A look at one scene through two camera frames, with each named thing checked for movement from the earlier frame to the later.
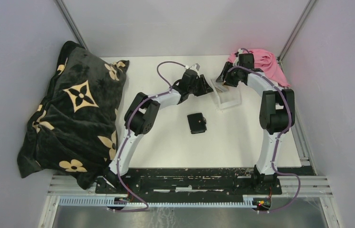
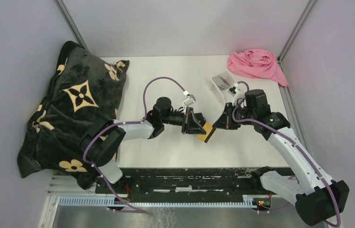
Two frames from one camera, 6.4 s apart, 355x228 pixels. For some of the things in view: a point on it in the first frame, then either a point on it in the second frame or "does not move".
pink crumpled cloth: (265, 61) does not move
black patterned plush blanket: (73, 129) does not move
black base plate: (188, 181) does not move
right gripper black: (228, 65) to (225, 121)
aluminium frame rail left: (71, 23) does not move
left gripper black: (205, 88) to (192, 126)
